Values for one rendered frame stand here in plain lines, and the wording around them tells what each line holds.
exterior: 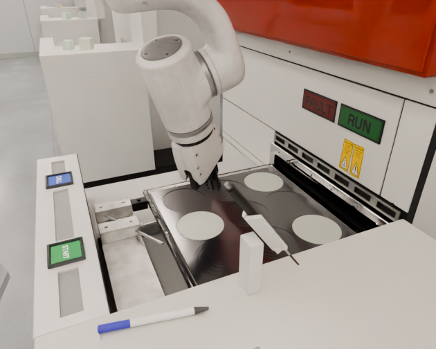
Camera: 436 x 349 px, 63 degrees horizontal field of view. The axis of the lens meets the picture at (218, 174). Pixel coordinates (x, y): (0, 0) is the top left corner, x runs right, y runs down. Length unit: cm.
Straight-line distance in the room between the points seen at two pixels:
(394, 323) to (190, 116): 40
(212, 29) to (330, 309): 42
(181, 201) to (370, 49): 49
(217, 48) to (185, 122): 12
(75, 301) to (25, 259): 173
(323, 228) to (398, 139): 23
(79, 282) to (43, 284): 5
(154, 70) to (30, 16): 801
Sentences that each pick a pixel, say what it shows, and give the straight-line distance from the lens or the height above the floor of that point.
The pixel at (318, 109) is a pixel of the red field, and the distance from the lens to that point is 86.
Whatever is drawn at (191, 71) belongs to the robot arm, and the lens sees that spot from 53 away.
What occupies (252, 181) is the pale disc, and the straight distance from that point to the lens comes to 91.
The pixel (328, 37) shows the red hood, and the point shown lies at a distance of 75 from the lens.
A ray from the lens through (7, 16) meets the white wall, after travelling 851.
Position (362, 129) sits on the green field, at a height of 109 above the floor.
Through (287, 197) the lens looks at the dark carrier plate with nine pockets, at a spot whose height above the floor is 90.
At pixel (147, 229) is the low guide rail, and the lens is 85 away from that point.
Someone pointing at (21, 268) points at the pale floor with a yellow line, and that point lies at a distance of 222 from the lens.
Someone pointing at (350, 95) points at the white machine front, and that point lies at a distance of 78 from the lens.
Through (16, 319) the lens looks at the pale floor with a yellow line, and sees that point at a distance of 196.
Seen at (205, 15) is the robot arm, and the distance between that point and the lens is 53.
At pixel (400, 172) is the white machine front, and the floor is 104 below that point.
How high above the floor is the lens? 135
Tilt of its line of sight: 29 degrees down
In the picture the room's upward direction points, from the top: straight up
